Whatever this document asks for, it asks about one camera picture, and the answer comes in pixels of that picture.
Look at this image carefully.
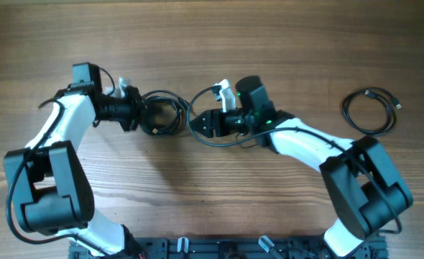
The black USB cable bundle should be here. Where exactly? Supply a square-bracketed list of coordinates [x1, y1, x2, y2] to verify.
[139, 89, 191, 137]

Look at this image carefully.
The black separated USB cable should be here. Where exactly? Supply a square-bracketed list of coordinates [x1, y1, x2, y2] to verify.
[341, 86, 402, 137]

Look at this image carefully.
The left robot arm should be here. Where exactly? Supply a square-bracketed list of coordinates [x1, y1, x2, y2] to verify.
[4, 63, 146, 258]

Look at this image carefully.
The black right camera cable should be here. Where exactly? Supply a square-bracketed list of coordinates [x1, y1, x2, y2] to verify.
[186, 85, 403, 235]

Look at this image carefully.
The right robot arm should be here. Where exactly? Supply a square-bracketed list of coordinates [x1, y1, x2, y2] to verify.
[186, 76, 413, 258]

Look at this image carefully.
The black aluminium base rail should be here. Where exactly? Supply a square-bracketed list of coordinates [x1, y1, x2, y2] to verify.
[68, 235, 389, 259]

